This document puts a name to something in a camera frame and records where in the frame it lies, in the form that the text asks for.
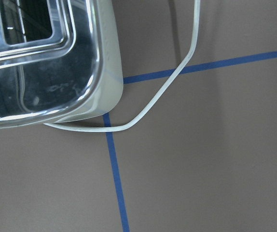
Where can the cream and chrome toaster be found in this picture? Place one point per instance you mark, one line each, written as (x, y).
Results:
(60, 61)

